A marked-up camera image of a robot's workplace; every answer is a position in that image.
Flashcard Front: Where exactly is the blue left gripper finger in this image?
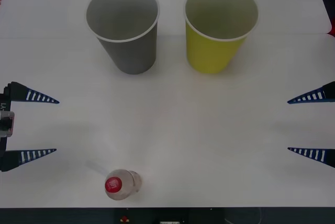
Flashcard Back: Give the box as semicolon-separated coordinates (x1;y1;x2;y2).
0;148;57;173
4;81;60;104

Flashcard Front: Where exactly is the grey plastic bin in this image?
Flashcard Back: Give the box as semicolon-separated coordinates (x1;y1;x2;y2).
85;0;161;75

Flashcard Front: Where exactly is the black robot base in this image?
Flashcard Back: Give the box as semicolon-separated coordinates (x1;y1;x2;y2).
0;207;335;224

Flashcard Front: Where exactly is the yellow-green plastic bin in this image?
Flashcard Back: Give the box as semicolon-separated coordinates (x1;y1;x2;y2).
183;0;260;74

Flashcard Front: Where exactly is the clear bottle with red cap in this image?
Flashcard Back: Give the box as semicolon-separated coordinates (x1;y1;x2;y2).
104;168;143;201

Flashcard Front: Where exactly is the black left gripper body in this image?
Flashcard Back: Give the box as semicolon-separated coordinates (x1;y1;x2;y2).
0;93;12;156

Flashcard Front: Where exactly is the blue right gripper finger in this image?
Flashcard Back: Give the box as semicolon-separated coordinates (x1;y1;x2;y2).
287;81;335;105
287;147;335;169

